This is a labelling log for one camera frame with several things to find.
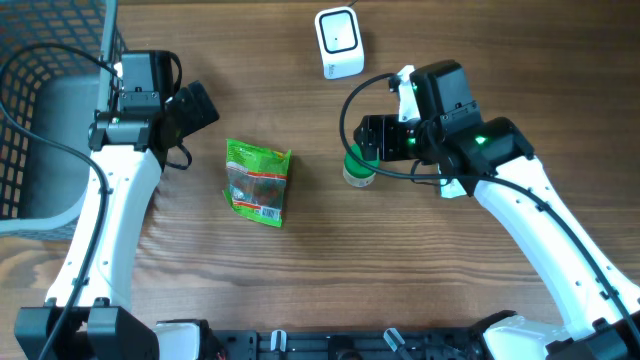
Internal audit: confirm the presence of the green lid small jar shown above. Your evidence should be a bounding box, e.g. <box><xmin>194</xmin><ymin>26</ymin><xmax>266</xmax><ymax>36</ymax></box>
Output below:
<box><xmin>343</xmin><ymin>144</ymin><xmax>380</xmax><ymax>188</ymax></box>

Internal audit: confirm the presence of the teal wet wipes pack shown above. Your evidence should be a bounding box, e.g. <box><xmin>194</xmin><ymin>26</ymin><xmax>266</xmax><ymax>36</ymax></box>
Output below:
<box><xmin>439</xmin><ymin>178</ymin><xmax>467</xmax><ymax>199</ymax></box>

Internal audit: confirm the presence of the green snack bag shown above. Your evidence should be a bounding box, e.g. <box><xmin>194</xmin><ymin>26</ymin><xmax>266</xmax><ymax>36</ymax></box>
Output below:
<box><xmin>223</xmin><ymin>138</ymin><xmax>292</xmax><ymax>228</ymax></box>

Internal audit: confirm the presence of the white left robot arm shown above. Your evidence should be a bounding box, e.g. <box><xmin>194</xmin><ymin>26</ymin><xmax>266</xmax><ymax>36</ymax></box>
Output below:
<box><xmin>14</xmin><ymin>50</ymin><xmax>224</xmax><ymax>359</ymax></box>

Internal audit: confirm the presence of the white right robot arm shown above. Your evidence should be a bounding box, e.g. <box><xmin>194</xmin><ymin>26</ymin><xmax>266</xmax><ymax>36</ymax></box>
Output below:
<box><xmin>342</xmin><ymin>60</ymin><xmax>639</xmax><ymax>359</ymax></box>

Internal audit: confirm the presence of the white barcode scanner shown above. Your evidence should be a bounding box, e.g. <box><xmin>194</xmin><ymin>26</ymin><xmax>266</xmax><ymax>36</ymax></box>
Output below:
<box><xmin>314</xmin><ymin>6</ymin><xmax>365</xmax><ymax>80</ymax></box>

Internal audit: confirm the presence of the grey plastic mesh basket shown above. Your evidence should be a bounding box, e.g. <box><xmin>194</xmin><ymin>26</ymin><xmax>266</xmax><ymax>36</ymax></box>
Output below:
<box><xmin>1</xmin><ymin>0</ymin><xmax>126</xmax><ymax>241</ymax></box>

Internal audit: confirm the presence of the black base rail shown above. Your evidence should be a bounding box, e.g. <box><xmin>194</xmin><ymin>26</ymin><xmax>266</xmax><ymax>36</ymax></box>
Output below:
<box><xmin>213</xmin><ymin>327</ymin><xmax>495</xmax><ymax>360</ymax></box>

